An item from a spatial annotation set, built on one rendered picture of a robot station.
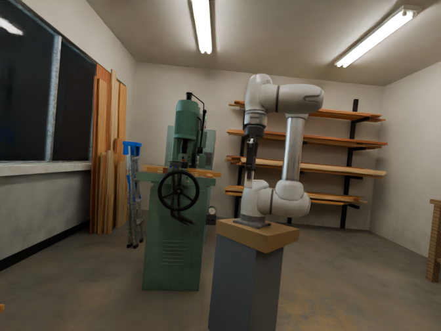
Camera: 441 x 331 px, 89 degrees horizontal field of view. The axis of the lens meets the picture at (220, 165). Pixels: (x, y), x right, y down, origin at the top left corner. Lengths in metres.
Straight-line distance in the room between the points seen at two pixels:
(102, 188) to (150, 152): 1.51
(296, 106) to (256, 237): 0.69
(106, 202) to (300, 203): 2.44
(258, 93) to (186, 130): 1.05
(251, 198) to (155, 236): 0.86
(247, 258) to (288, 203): 0.38
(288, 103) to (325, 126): 3.80
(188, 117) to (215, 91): 2.54
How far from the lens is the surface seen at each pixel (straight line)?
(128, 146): 2.65
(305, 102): 0.89
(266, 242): 1.22
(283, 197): 1.33
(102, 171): 3.10
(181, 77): 4.50
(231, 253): 1.39
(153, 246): 1.90
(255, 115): 0.88
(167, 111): 4.37
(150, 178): 1.79
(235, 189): 3.73
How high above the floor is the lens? 1.05
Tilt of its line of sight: 1 degrees down
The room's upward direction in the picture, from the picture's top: 5 degrees clockwise
